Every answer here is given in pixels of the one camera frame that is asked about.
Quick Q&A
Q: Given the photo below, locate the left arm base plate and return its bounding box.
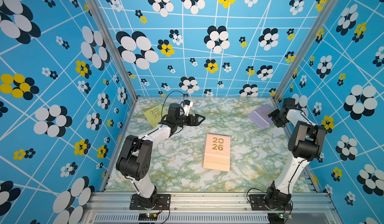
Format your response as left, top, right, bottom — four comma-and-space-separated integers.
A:
130, 194, 171, 211

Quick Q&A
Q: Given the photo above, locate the purple calendar far right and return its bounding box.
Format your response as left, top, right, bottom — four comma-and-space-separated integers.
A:
247, 105, 273, 130

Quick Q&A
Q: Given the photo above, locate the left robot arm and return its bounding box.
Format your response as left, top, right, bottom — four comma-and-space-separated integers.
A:
116, 100, 205, 209

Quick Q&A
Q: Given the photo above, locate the pink calendar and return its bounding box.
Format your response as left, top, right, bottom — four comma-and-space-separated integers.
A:
203, 133, 231, 172

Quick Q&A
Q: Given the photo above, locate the green desk calendar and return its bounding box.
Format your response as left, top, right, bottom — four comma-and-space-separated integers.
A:
144, 104, 168, 128

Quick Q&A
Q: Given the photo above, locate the right aluminium corner post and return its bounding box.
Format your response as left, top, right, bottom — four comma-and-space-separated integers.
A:
273, 0, 339, 104

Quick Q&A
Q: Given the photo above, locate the aluminium corner post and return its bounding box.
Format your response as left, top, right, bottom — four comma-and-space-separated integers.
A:
273, 0, 339, 104
85, 0, 138, 104

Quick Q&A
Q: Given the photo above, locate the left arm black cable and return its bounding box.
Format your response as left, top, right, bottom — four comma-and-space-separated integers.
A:
160, 90, 185, 123

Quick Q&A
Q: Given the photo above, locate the aluminium front rail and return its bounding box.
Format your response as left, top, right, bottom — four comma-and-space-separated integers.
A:
81, 192, 342, 224

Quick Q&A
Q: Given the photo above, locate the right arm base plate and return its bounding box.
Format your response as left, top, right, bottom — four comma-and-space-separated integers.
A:
248, 194, 293, 212

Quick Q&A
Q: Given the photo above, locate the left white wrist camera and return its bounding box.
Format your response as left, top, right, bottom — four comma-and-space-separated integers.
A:
182, 100, 193, 116

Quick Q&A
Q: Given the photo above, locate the left green circuit board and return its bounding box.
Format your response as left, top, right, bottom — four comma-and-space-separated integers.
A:
138, 213, 158, 222

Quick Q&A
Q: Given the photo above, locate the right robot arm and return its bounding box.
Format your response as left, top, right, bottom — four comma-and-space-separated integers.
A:
264, 98, 328, 210

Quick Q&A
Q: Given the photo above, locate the left aluminium corner post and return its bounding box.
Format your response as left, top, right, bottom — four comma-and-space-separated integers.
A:
85, 0, 138, 104

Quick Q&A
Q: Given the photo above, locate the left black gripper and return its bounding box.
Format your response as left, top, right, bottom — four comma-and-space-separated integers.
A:
175, 113, 205, 128

